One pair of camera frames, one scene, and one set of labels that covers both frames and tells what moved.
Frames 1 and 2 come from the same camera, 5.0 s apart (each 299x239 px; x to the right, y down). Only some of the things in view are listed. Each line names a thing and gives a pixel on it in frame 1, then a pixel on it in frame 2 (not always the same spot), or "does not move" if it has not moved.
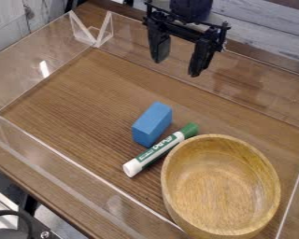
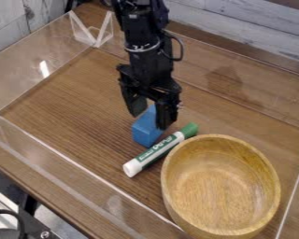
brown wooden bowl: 219,186 does not move
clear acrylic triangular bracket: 90,35 does not move
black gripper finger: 201,56 → 166,110
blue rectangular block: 153,124 does not move
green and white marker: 190,132 does not move
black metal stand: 42,231 does not move
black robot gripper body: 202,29 → 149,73
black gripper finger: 159,43 → 137,101
